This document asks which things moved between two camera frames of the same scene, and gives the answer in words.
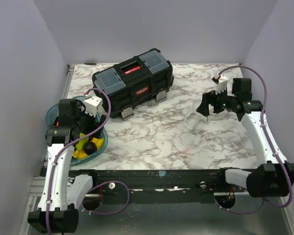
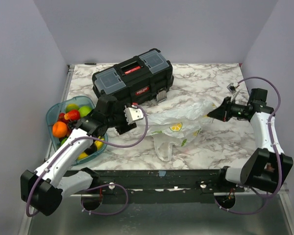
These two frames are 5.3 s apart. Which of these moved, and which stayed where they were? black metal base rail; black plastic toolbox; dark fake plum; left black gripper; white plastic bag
Moved: left black gripper; white plastic bag
Stayed: black metal base rail; black plastic toolbox; dark fake plum
